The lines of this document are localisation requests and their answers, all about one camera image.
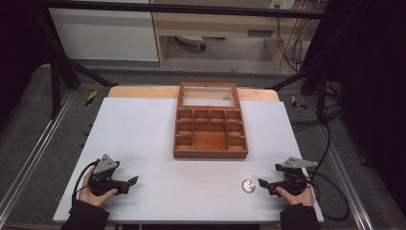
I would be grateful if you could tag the white cabinet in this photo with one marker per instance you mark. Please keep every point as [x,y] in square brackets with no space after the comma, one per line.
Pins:
[102,35]

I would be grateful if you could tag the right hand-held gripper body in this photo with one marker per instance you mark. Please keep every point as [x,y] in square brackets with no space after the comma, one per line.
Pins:
[295,179]

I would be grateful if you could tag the light wooden table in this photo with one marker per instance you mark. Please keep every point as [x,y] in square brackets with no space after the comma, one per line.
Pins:
[143,92]

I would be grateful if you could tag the aluminium floor rail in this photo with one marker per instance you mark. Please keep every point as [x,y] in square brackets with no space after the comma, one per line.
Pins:
[35,150]
[346,179]

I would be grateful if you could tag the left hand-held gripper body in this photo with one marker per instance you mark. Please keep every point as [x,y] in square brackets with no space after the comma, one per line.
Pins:
[103,164]

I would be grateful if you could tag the office chair base caster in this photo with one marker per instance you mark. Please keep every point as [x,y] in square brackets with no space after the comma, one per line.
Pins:
[191,40]

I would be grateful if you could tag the white power strip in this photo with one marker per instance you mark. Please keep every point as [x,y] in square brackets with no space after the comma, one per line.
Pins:
[282,4]

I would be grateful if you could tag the person's right hand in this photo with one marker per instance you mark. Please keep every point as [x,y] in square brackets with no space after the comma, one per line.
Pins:
[301,199]

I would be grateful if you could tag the black metal frame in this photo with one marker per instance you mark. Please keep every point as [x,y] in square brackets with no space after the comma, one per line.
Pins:
[178,9]

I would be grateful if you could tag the person's left hand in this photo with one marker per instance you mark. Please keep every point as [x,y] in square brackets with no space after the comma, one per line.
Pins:
[92,198]

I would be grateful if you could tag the yellow black tape strip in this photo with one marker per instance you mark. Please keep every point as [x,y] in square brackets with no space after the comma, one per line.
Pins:
[297,103]
[91,97]

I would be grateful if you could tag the white foam board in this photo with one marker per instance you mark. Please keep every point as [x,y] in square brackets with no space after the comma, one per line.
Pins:
[153,137]

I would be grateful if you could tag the brown wooden compartment tray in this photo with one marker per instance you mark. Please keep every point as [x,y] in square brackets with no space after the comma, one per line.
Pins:
[210,140]

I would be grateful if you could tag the light wooden desk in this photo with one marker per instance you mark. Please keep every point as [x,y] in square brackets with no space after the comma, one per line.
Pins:
[217,24]

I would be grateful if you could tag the black curtain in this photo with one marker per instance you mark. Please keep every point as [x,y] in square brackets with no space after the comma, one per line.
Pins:
[370,80]
[16,48]

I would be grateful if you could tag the round silver metal disc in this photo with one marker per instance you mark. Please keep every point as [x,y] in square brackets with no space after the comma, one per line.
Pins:
[248,186]

